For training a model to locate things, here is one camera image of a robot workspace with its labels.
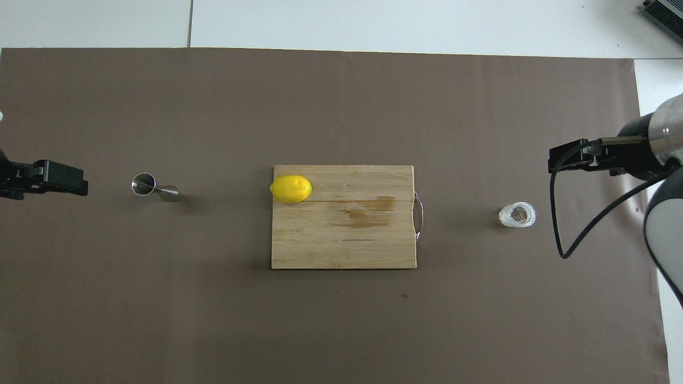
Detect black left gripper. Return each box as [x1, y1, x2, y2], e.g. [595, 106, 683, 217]
[0, 149, 89, 201]

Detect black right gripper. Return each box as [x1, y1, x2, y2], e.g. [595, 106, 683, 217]
[549, 113, 668, 182]

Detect small clear glass cup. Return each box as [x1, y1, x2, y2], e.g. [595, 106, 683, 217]
[498, 202, 537, 228]

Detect steel double jigger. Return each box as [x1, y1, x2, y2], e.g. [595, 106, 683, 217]
[131, 173, 179, 203]

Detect grey ribbed metal device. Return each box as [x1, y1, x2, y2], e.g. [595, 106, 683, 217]
[640, 0, 683, 30]

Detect brown paper table mat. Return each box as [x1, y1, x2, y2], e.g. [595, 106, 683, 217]
[0, 47, 670, 384]

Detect yellow lemon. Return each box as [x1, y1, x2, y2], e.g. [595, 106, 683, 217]
[269, 174, 313, 204]

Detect wooden cutting board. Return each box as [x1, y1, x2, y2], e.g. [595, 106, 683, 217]
[271, 164, 425, 270]

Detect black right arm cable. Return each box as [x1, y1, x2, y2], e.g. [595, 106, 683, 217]
[550, 138, 681, 260]

